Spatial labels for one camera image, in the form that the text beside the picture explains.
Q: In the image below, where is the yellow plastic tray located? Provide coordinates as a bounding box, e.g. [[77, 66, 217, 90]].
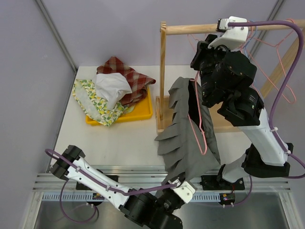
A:
[[85, 85, 153, 125]]

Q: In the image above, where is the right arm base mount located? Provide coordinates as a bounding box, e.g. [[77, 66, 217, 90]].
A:
[[200, 165, 245, 191]]

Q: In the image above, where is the grey skirt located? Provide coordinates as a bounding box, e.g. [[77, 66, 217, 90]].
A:
[[155, 77, 221, 183]]

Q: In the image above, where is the blue hanger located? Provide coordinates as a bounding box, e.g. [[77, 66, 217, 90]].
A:
[[243, 28, 263, 98]]

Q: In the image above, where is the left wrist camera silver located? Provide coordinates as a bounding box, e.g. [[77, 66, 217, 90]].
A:
[[172, 179, 196, 204]]

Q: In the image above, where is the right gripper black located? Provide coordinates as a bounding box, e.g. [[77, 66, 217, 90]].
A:
[[191, 35, 235, 104]]

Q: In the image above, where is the lemon print skirt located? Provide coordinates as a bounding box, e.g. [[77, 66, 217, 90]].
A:
[[72, 79, 126, 127]]

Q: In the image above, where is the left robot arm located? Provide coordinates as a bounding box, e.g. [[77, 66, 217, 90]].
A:
[[45, 145, 195, 229]]

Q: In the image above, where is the white skirt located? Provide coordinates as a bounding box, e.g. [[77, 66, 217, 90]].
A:
[[92, 73, 132, 110]]

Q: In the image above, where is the aluminium rail frame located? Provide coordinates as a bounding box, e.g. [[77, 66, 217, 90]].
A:
[[33, 130, 296, 203]]

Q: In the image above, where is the red plaid skirt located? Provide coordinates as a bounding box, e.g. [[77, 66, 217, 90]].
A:
[[97, 56, 156, 107]]

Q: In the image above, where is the wooden clothes rack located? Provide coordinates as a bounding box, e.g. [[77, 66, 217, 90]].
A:
[[156, 21, 298, 133]]

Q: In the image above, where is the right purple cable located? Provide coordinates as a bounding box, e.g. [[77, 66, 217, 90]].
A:
[[228, 20, 305, 179]]

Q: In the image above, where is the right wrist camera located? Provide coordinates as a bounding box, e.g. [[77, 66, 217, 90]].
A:
[[208, 16, 249, 50]]

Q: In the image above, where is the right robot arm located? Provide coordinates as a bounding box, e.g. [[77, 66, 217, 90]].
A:
[[190, 34, 293, 189]]

